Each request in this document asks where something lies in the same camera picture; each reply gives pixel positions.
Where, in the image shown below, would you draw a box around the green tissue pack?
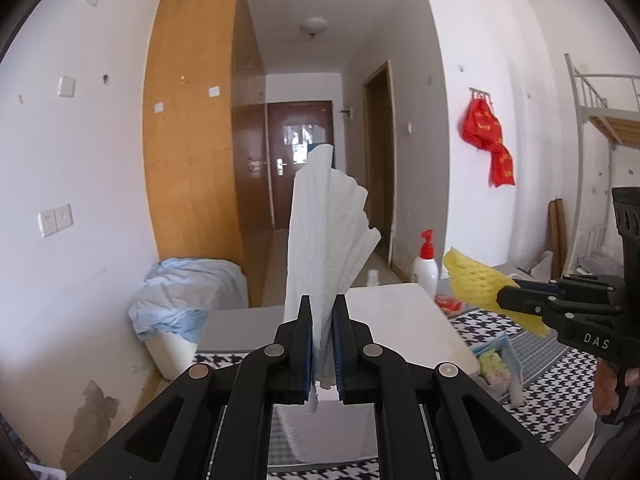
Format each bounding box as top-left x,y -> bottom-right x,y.
478,349 -> 511,387

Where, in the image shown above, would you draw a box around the yellow sponge cloth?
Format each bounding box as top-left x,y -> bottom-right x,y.
442,247 -> 550,337

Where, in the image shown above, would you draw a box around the white towel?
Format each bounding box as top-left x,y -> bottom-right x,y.
283,144 -> 381,411

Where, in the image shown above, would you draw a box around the person's right hand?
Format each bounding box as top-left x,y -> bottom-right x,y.
592,360 -> 620,416

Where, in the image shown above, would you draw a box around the houndstooth table cloth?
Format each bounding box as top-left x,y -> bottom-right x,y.
192,266 -> 640,480

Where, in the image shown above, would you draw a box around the red snack packet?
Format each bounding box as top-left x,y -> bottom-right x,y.
434,295 -> 466,318

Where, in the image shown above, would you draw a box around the white styrofoam box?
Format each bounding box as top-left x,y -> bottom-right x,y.
276,283 -> 480,464

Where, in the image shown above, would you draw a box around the white red pump bottle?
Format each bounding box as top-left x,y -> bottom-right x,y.
412,230 -> 439,299

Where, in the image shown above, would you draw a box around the blue spray bottle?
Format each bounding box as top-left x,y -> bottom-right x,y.
367,269 -> 380,287

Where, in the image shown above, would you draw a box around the red hanging bags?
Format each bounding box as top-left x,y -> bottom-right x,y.
461,98 -> 515,188

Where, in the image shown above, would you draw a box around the white metal bunk bed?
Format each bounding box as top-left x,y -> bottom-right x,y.
564,54 -> 639,273

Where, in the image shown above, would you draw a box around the wooden wardrobe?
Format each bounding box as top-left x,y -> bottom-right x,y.
142,0 -> 272,307

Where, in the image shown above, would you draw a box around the brown entrance door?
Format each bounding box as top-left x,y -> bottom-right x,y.
267,101 -> 334,230

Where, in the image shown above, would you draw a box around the ceiling lamp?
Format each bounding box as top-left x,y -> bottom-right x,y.
299,16 -> 329,39

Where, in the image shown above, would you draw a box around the wooden boards against wall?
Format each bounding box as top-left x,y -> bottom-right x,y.
548,198 -> 567,278

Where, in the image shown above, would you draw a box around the wall hook rail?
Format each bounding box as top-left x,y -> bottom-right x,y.
469,87 -> 494,107

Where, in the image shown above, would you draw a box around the white wall switch pair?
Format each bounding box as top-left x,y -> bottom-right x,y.
38,204 -> 74,237

